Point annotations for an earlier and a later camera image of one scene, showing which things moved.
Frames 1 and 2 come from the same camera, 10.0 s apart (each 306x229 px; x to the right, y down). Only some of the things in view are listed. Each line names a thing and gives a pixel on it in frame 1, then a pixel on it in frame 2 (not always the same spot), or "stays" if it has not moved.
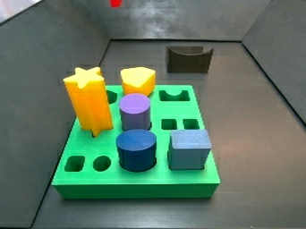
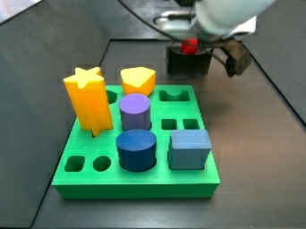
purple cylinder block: x=135 y=112 stays
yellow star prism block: x=88 y=97 stays
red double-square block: x=115 y=4 → x=188 y=46
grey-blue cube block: x=188 y=149 stays
